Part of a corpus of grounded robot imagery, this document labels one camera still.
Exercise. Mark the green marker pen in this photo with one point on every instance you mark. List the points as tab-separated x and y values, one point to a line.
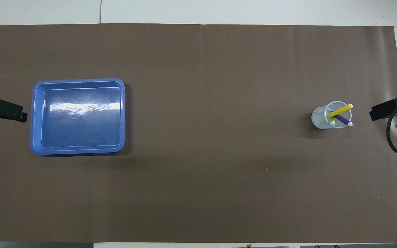
332	121

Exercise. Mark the yellow marker pen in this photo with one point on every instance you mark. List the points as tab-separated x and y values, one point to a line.
339	111

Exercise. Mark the clear plastic cup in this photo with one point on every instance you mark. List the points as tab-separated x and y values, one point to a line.
319	119

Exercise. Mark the purple marker pen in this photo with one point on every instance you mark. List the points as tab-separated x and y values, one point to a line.
343	120

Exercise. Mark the brown paper table mat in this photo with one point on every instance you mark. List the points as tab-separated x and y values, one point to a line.
198	193

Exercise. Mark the blue plastic tray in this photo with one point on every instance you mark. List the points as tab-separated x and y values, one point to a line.
81	120

